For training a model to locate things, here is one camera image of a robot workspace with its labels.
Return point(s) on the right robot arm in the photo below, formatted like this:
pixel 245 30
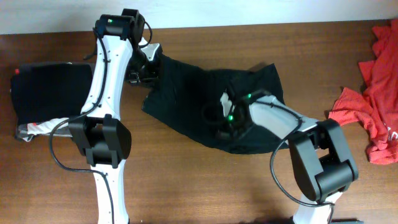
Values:
pixel 322 161

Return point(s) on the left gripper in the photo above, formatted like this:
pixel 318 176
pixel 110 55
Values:
pixel 147 81

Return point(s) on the folded grey garment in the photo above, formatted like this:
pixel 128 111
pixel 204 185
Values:
pixel 40 132

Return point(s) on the folded white red garment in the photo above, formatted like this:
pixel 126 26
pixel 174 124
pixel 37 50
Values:
pixel 42 128

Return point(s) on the red t-shirt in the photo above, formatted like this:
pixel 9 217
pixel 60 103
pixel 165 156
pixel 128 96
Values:
pixel 376 107

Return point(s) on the folded black garment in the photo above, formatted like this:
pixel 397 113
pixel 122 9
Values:
pixel 49 91

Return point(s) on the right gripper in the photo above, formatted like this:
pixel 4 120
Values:
pixel 223 130

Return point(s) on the dark green shorts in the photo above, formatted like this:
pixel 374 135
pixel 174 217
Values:
pixel 187 99

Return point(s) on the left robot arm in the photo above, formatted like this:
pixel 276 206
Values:
pixel 122 55

